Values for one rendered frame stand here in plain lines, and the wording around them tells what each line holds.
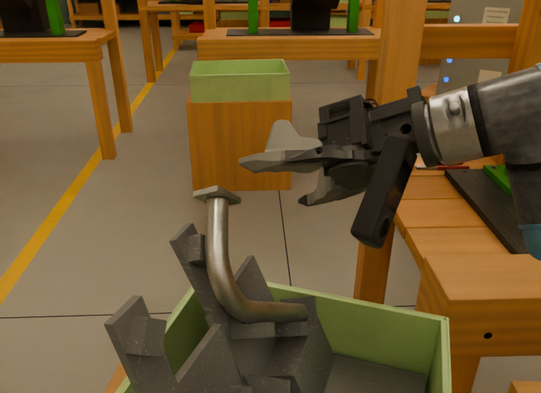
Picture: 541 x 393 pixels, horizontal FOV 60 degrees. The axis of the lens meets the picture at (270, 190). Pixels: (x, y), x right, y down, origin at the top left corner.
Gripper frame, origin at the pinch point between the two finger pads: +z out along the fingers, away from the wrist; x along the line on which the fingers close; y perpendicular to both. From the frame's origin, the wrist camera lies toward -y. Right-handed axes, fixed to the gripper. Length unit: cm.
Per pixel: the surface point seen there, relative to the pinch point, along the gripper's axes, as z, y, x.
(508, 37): -33, 66, -80
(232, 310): 7.9, -13.6, -3.4
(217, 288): 8.2, -11.2, -0.6
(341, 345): 5.0, -16.6, -32.2
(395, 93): -3, 51, -66
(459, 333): -11, -14, -51
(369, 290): 25, 6, -111
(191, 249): 11.2, -6.1, 1.3
